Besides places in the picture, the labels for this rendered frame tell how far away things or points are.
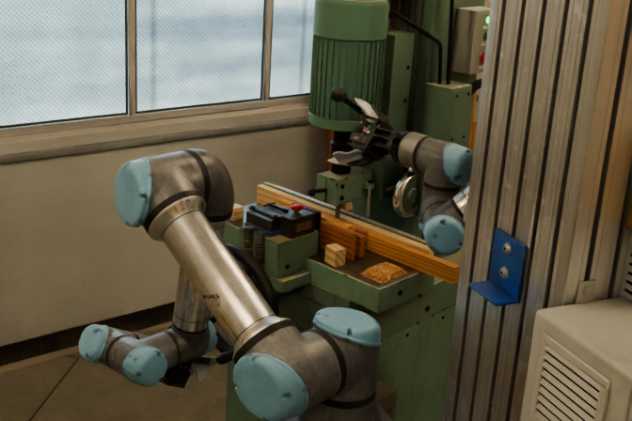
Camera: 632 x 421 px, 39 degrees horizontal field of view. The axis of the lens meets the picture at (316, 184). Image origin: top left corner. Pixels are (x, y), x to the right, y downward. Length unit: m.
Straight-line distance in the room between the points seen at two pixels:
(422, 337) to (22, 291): 1.64
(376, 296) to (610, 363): 0.98
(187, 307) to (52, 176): 1.57
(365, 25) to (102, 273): 1.82
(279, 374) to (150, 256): 2.24
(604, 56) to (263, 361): 0.67
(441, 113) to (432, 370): 0.70
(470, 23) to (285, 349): 1.11
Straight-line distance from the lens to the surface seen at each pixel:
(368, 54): 2.08
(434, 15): 2.21
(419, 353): 2.35
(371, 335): 1.49
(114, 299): 3.59
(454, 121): 2.21
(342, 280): 2.06
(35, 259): 3.38
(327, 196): 2.19
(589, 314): 1.21
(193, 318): 1.82
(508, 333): 1.33
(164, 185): 1.55
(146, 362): 1.78
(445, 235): 1.65
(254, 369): 1.41
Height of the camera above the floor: 1.72
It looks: 18 degrees down
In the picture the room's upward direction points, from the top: 3 degrees clockwise
